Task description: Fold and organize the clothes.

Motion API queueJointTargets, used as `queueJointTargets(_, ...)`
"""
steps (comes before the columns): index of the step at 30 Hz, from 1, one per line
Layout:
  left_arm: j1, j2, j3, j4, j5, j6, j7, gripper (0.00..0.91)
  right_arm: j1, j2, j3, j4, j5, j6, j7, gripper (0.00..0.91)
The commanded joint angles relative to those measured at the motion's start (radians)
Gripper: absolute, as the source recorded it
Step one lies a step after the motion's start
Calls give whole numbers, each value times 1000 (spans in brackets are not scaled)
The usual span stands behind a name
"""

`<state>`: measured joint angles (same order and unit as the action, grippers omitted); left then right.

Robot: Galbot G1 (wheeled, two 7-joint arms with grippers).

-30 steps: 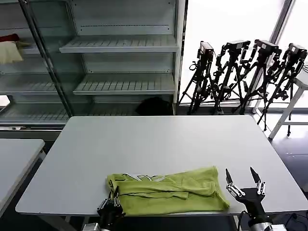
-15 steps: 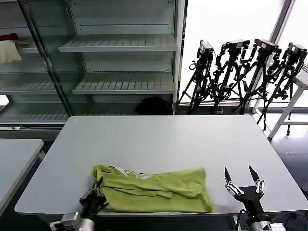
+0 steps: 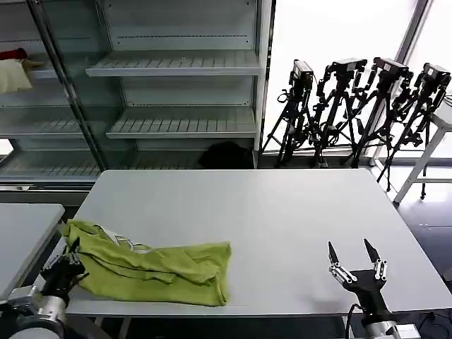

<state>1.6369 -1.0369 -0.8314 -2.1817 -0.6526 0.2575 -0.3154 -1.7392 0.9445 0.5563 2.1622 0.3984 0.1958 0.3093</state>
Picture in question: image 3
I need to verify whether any white metal side table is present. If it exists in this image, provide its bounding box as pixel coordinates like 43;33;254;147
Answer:
393;102;452;205

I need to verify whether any grey display shelf unit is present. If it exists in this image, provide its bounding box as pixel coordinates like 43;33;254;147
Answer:
0;0;277;192

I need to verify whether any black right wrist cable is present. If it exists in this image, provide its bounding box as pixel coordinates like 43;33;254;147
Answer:
345;302;365;339

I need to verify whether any green shirt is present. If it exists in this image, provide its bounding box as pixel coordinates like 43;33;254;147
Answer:
58;219;232;307

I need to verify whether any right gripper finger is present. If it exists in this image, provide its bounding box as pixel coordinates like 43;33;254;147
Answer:
363;238;388;282
327;241;358;285

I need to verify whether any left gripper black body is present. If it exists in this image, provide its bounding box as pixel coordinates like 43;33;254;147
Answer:
39;263;89;305

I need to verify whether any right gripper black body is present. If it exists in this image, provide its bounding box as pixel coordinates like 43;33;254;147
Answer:
344;269;393;316

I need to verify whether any small grey table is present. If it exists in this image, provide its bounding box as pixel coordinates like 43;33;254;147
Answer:
0;203;66;301

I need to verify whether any black floor cable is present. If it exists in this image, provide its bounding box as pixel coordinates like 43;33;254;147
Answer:
420;309;452;323

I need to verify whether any black camera tripod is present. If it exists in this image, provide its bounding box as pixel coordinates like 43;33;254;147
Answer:
310;58;369;169
263;59;316;169
340;56;414;169
376;62;452;194

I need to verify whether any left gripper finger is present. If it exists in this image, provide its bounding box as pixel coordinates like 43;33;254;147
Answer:
47;245;76;273
70;237;86;273

